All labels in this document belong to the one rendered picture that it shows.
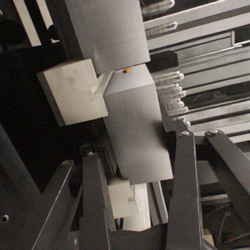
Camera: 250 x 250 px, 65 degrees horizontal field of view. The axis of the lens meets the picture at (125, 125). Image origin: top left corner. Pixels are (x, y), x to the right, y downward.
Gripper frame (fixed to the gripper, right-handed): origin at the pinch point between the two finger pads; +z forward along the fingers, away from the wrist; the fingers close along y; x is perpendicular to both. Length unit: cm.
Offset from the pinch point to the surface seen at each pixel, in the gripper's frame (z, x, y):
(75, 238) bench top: 15.0, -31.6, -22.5
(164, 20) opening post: 18.4, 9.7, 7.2
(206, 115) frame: 18.9, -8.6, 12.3
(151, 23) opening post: 18.3, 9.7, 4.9
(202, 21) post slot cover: 18.5, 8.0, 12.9
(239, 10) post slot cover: 18.5, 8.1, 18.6
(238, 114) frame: 19.3, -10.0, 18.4
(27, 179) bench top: 10.8, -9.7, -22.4
